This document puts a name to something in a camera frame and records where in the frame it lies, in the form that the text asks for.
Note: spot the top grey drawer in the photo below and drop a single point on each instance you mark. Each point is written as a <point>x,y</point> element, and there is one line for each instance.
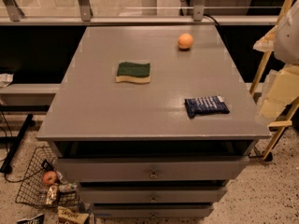
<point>152,169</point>

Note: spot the red apple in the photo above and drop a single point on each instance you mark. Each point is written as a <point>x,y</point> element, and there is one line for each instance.
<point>49,178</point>

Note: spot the metal railing frame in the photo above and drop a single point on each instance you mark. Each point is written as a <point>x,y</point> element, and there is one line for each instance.
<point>100,12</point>

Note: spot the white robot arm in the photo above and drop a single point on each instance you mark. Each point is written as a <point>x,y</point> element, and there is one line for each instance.
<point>283,40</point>

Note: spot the bottom grey drawer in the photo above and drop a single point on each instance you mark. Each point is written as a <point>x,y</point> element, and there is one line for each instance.
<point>151,210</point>

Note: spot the green yellow sponge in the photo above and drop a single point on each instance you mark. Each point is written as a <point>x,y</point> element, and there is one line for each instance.
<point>138,73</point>

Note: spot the middle grey drawer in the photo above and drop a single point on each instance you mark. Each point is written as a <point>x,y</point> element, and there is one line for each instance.
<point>188,194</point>

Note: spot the grey drawer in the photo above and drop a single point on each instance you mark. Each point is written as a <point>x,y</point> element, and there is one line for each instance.
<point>151,210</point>
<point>188,194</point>
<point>152,169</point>

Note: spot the orange fruit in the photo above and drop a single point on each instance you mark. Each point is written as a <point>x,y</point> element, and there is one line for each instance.
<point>185,41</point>

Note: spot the dark snack bag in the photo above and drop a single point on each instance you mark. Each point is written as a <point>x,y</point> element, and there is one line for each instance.
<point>38,219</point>

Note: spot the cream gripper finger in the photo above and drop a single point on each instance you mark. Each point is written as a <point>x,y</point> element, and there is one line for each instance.
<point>266,43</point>
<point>279,90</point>

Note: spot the white crumpled paper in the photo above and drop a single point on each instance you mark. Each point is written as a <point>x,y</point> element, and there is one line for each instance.
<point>5,80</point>

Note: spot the yellow chip bag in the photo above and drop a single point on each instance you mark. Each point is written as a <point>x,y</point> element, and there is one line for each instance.
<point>67,216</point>

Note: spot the silver snack wrapper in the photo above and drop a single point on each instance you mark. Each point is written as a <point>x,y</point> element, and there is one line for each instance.
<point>52,195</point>

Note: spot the black metal stand leg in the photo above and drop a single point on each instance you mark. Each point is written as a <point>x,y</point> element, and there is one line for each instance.
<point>15,142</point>

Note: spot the black wire basket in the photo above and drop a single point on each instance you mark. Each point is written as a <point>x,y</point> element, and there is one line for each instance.
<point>33,191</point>

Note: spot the grey drawer cabinet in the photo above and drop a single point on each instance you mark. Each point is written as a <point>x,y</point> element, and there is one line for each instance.
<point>92,116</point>

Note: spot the blue rxbar blueberry packet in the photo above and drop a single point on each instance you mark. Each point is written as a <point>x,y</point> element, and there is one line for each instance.
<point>207,105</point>

